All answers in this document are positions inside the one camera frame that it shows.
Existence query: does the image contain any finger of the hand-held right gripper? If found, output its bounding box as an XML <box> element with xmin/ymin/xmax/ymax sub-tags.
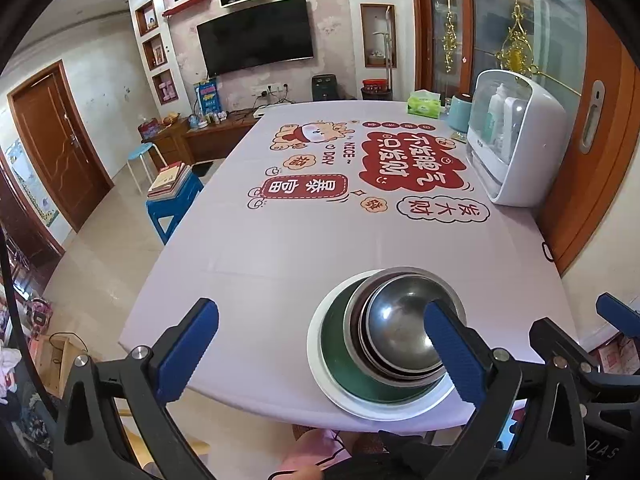
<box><xmin>596</xmin><ymin>294</ymin><xmax>640</xmax><ymax>333</ymax></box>
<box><xmin>529</xmin><ymin>317</ymin><xmax>640</xmax><ymax>406</ymax></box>

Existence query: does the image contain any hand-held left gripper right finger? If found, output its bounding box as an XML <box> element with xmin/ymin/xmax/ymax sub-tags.
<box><xmin>422</xmin><ymin>299</ymin><xmax>588</xmax><ymax>480</ymax></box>

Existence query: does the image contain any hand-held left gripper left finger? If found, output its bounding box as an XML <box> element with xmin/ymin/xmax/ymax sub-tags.
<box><xmin>50</xmin><ymin>297</ymin><xmax>221</xmax><ymax>480</ymax></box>

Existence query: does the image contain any small steel bowl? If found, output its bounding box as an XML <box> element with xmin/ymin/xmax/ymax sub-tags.
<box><xmin>364</xmin><ymin>277</ymin><xmax>446</xmax><ymax>368</ymax></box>

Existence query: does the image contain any wide-rimmed steel bowl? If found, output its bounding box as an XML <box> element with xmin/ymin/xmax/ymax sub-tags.
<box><xmin>342</xmin><ymin>269</ymin><xmax>468</xmax><ymax>388</ymax></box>

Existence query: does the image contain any white plate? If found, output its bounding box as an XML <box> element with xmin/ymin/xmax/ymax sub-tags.
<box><xmin>306</xmin><ymin>270</ymin><xmax>478</xmax><ymax>422</ymax></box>

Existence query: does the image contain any wooden glass-door cabinet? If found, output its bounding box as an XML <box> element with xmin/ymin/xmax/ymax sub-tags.
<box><xmin>410</xmin><ymin>0</ymin><xmax>640</xmax><ymax>276</ymax></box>

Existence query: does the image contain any blue plastic stool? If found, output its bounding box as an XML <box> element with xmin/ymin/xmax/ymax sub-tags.
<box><xmin>146</xmin><ymin>176</ymin><xmax>206</xmax><ymax>246</ymax></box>

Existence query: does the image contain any stack of books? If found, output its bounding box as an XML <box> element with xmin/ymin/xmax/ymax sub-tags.
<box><xmin>147</xmin><ymin>161</ymin><xmax>193</xmax><ymax>198</ymax></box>

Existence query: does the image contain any white cosmetics storage box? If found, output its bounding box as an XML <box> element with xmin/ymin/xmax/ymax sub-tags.
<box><xmin>466</xmin><ymin>69</ymin><xmax>568</xmax><ymax>208</ymax></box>

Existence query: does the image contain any white round stool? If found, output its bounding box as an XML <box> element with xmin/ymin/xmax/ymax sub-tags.
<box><xmin>127</xmin><ymin>142</ymin><xmax>168</xmax><ymax>196</ymax></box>

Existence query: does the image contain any wooden television cabinet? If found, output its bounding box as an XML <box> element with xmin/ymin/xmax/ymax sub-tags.
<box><xmin>147</xmin><ymin>105</ymin><xmax>261</xmax><ymax>163</ymax></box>

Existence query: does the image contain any teal cup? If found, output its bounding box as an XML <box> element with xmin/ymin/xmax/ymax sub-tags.
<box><xmin>445</xmin><ymin>94</ymin><xmax>473</xmax><ymax>133</ymax></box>

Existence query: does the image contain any brown wooden door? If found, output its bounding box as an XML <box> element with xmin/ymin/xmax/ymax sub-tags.
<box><xmin>7</xmin><ymin>59</ymin><xmax>113</xmax><ymax>233</ymax></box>

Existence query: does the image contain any green tissue packet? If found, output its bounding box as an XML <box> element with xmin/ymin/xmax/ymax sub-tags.
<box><xmin>406</xmin><ymin>90</ymin><xmax>443</xmax><ymax>120</ymax></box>

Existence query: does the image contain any blue printed box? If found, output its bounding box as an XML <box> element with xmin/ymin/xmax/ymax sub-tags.
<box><xmin>194</xmin><ymin>77</ymin><xmax>222</xmax><ymax>113</ymax></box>

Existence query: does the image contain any red basket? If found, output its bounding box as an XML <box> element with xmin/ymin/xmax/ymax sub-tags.
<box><xmin>361</xmin><ymin>79</ymin><xmax>393</xmax><ymax>101</ymax></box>

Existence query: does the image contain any gold hanging ornament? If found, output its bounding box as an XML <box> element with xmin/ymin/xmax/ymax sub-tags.
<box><xmin>497</xmin><ymin>5</ymin><xmax>541</xmax><ymax>78</ymax></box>
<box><xmin>442</xmin><ymin>10</ymin><xmax>458</xmax><ymax>76</ymax></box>

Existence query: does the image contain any dark air fryer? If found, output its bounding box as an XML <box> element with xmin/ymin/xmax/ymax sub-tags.
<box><xmin>311</xmin><ymin>75</ymin><xmax>338</xmax><ymax>102</ymax></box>

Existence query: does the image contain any white recessed shelf unit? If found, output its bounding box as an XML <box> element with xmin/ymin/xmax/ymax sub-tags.
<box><xmin>135</xmin><ymin>0</ymin><xmax>178</xmax><ymax>106</ymax></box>

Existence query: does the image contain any black television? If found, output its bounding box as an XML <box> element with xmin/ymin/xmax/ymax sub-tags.
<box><xmin>196</xmin><ymin>0</ymin><xmax>315</xmax><ymax>78</ymax></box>

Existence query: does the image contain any red floating shelf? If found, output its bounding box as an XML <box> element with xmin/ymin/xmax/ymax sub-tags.
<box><xmin>161</xmin><ymin>0</ymin><xmax>213</xmax><ymax>17</ymax></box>

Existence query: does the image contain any white cabinet door handle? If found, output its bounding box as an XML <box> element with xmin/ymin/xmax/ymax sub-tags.
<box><xmin>579</xmin><ymin>80</ymin><xmax>606</xmax><ymax>153</ymax></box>

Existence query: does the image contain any wall poster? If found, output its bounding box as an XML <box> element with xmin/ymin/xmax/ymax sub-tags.
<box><xmin>5</xmin><ymin>140</ymin><xmax>61</xmax><ymax>226</ymax></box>

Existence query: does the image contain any tall recessed wall shelf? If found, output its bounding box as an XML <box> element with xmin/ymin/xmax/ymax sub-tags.
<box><xmin>357</xmin><ymin>0</ymin><xmax>398</xmax><ymax>68</ymax></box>

